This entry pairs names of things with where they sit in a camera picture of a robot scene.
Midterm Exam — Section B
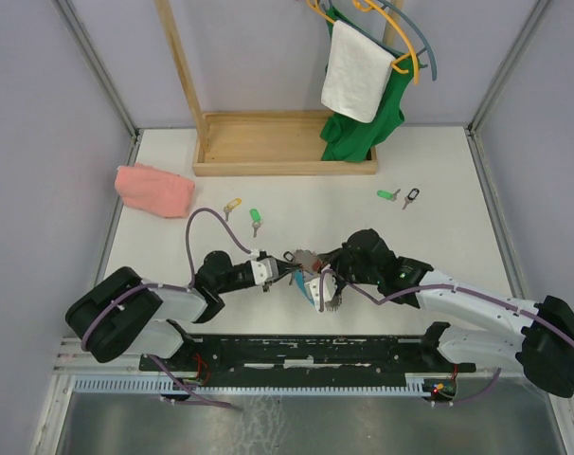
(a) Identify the black tag key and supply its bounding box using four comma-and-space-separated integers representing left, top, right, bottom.
403, 188, 420, 209

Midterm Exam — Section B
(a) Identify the metal keyring band blue handle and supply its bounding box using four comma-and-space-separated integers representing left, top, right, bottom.
294, 271, 342, 313

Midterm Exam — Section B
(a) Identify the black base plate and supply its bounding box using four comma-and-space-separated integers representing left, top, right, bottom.
162, 335, 476, 388

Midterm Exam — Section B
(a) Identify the grey-blue hanger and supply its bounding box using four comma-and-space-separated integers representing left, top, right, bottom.
346, 1, 438, 84

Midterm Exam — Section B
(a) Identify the green shirt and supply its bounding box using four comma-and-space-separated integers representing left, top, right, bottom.
320, 7, 414, 163

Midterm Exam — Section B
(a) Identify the yellow tag key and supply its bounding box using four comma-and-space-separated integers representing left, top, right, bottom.
223, 198, 242, 222

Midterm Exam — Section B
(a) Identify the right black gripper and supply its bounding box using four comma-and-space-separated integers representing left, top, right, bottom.
316, 245, 380, 297

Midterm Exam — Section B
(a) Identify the white cable duct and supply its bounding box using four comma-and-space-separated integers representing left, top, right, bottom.
73, 372, 458, 397

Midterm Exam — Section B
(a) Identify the green tag key left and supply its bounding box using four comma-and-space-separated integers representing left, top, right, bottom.
249, 209, 261, 238

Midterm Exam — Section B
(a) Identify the purple cable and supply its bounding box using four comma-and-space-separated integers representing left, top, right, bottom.
80, 207, 264, 409
317, 269, 574, 407

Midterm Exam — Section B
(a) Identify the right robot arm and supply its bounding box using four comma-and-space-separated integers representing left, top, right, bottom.
310, 228, 574, 398

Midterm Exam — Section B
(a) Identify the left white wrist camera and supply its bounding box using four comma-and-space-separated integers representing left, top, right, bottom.
249, 249, 278, 286

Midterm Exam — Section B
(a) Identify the yellow hanger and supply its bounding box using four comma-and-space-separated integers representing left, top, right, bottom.
305, 0, 420, 86

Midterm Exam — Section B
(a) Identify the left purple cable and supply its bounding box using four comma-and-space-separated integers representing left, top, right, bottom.
80, 207, 264, 409

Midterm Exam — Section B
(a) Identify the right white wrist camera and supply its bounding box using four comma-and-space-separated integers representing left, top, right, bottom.
303, 268, 337, 313

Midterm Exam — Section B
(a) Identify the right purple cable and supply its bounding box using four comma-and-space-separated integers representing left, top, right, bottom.
317, 269, 574, 407

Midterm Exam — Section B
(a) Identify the pink folded cloth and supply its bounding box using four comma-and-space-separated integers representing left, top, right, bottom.
115, 163, 195, 219

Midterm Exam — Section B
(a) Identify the wooden rack frame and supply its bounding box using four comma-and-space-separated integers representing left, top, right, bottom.
155, 1, 379, 177

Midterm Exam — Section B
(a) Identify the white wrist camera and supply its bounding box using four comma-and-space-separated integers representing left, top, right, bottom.
249, 249, 278, 286
303, 268, 337, 313

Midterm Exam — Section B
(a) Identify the green tag key right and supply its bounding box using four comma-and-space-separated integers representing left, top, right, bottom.
377, 189, 401, 201

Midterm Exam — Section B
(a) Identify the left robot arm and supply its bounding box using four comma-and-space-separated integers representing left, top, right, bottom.
64, 250, 302, 370

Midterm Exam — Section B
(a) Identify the white towel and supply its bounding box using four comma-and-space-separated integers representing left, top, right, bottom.
321, 20, 395, 123

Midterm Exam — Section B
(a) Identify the green tag key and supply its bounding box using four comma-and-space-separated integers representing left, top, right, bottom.
249, 209, 261, 238
377, 189, 401, 201

